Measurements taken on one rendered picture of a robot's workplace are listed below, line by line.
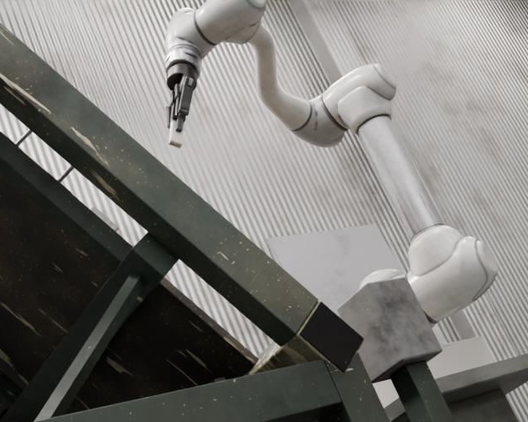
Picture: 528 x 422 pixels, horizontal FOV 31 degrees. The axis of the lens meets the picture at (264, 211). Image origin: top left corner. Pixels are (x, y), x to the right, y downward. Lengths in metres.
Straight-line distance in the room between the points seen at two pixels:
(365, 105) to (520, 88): 6.81
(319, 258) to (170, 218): 4.60
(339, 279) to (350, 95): 3.70
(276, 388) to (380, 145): 1.10
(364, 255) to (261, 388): 4.92
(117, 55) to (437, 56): 3.29
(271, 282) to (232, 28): 0.77
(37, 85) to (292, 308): 0.65
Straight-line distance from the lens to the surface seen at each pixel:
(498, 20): 10.03
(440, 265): 2.47
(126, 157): 1.82
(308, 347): 1.79
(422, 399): 1.94
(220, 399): 1.64
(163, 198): 1.80
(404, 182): 2.59
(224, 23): 2.34
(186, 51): 2.37
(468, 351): 2.51
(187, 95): 2.26
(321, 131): 2.76
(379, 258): 6.63
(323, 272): 6.28
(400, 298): 1.99
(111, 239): 1.87
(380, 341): 1.95
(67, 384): 1.66
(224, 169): 6.66
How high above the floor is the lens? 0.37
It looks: 23 degrees up
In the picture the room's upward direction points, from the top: 24 degrees counter-clockwise
